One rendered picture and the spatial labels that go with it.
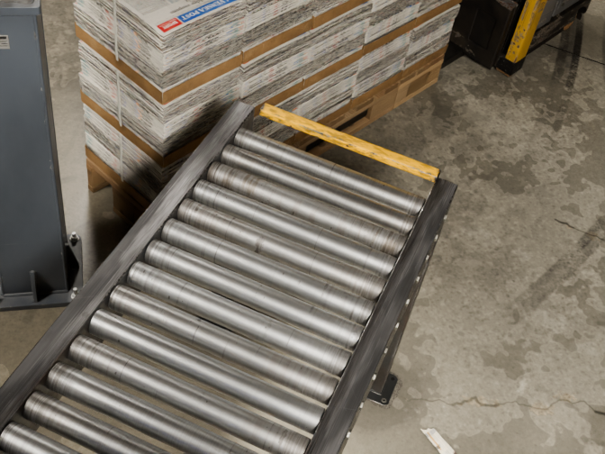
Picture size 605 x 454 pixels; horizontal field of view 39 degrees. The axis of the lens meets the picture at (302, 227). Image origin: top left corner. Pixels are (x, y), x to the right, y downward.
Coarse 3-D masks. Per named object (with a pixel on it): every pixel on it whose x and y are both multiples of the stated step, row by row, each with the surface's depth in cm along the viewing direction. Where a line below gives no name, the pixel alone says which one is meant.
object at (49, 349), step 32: (224, 128) 191; (192, 160) 183; (160, 192) 176; (192, 192) 179; (160, 224) 169; (128, 256) 163; (96, 288) 157; (64, 320) 151; (32, 352) 146; (64, 352) 148; (32, 384) 142; (0, 416) 137
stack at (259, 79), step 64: (128, 0) 216; (192, 0) 219; (256, 0) 227; (320, 0) 250; (384, 0) 278; (128, 64) 226; (192, 64) 223; (256, 64) 244; (320, 64) 272; (384, 64) 304; (128, 128) 244; (192, 128) 240; (256, 128) 265
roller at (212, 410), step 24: (72, 360) 149; (96, 360) 147; (120, 360) 147; (144, 384) 146; (168, 384) 145; (192, 408) 144; (216, 408) 143; (240, 408) 144; (240, 432) 142; (264, 432) 142; (288, 432) 142
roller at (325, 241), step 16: (208, 192) 178; (224, 192) 178; (224, 208) 177; (240, 208) 176; (256, 208) 176; (272, 208) 177; (256, 224) 177; (272, 224) 175; (288, 224) 174; (304, 224) 174; (304, 240) 174; (320, 240) 173; (336, 240) 173; (352, 240) 174; (336, 256) 173; (352, 256) 172; (368, 256) 171; (384, 256) 171; (384, 272) 171
